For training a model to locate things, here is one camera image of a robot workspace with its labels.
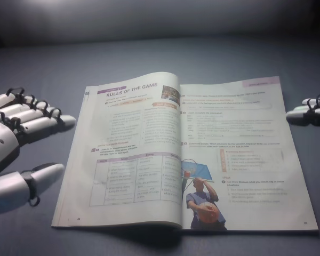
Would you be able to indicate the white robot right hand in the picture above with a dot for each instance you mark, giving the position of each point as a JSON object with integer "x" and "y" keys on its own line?
{"x": 306, "y": 114}

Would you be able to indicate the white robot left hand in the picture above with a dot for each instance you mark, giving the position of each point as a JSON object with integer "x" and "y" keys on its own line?
{"x": 2, "y": 125}

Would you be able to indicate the illustrated book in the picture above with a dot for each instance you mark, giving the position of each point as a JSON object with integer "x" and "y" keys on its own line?
{"x": 149, "y": 160}

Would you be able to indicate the grey table cloth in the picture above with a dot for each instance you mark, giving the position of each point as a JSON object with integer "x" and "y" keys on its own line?
{"x": 42, "y": 234}

